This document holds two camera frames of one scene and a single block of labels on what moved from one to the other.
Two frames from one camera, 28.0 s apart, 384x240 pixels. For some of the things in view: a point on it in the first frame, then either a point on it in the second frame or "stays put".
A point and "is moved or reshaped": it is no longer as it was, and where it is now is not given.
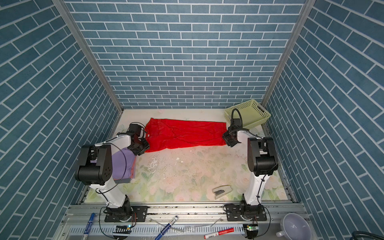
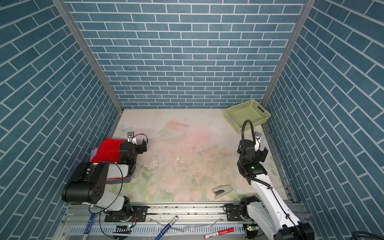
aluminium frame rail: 87,222 stays put
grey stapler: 221,190 stays put
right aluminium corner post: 305,12 stays put
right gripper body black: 227,138 → 260,156
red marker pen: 218,233 stays put
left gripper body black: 142,145 → 139,149
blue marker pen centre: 160,236 stays put
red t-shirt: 170,134 is moved or reshaped
